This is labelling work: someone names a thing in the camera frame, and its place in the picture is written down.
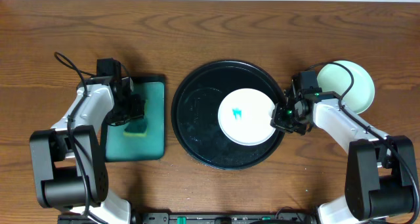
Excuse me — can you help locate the green yellow sponge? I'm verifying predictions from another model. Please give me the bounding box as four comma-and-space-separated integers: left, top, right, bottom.
123, 118, 148, 137

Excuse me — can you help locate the white plate with stain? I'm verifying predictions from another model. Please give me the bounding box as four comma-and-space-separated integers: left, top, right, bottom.
217, 88, 275, 146

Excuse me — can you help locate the mint plate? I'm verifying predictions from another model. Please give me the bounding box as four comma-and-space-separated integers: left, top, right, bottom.
317, 60, 375, 114

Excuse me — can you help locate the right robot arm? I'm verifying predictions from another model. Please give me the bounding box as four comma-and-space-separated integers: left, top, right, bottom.
270, 71, 419, 223

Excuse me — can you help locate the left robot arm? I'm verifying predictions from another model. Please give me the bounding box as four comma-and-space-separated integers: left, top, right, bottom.
30, 58, 144, 223

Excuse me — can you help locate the rectangular black water tray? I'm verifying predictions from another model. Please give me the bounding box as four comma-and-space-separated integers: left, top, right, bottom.
100, 74, 166, 162

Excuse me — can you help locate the round black tray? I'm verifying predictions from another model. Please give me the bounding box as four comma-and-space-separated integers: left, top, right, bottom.
171, 60, 286, 170

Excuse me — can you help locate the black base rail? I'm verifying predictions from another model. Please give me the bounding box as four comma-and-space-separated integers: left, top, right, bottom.
57, 212, 318, 224

